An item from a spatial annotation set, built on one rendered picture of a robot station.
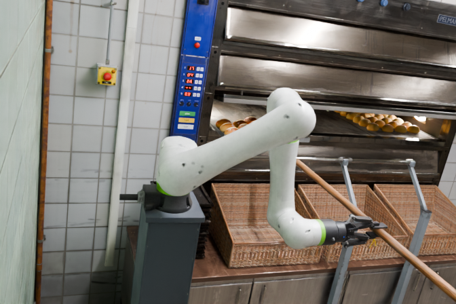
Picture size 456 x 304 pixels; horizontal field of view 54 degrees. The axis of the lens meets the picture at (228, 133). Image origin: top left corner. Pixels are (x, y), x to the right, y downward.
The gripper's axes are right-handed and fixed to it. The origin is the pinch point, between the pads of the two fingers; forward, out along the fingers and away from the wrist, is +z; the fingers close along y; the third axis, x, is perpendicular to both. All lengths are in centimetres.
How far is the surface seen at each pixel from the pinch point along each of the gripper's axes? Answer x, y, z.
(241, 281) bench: -60, 66, -19
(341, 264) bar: -54, 56, 37
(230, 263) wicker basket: -65, 59, -25
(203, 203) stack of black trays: -79, 30, -40
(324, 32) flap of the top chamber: -115, -62, 31
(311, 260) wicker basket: -64, 59, 24
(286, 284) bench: -60, 70, 8
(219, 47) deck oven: -115, -46, -33
